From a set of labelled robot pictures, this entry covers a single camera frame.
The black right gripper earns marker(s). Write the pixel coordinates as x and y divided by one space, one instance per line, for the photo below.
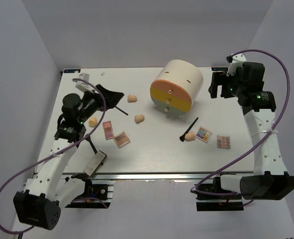
219 78

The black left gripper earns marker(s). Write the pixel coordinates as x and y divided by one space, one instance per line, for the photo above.
111 98

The beige makeup sponge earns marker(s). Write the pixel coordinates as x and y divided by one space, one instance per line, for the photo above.
139 118
132 98
190 136
93 122

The pink blush palette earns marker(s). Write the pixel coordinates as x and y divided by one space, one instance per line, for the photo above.
108 131

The cream round drawer organizer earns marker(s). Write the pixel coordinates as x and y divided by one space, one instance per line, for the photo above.
183 74

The yellow drawer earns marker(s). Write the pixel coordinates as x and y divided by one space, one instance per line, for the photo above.
180 100

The brown eyeshadow palette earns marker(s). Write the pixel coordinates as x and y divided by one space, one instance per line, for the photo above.
121 139

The peach top drawer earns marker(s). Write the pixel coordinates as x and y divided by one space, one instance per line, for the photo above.
177 91

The colourful glitter eyeshadow palette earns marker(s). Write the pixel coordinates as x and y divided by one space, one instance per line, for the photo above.
203 134

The silver rectangular makeup case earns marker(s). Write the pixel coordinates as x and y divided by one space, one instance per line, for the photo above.
95 163

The nude nine-pan eyeshadow palette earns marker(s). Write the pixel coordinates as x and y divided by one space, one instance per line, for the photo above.
223 142

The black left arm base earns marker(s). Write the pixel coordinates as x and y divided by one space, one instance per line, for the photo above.
96 195

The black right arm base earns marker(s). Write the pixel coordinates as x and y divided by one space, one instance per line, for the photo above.
209 198

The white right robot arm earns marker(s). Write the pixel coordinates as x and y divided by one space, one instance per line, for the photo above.
270 179

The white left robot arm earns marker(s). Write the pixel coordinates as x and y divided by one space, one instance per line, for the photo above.
40 204

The black small makeup brush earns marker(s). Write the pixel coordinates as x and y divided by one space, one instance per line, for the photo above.
182 137

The blue logo sticker right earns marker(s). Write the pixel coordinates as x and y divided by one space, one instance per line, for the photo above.
218 69

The blue logo sticker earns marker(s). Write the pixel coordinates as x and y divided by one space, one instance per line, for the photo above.
218 69
68 71

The thin black eyeliner brush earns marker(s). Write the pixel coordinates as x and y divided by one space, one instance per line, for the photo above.
122 111

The blue logo sticker left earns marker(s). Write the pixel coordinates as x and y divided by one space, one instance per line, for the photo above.
68 71

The grey-green bottom drawer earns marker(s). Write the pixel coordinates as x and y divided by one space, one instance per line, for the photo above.
167 109

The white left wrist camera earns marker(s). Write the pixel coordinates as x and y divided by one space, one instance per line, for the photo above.
82 83

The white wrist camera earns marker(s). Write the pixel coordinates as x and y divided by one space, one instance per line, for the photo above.
235 61
82 83

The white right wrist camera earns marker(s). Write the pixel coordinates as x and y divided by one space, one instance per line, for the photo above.
235 61

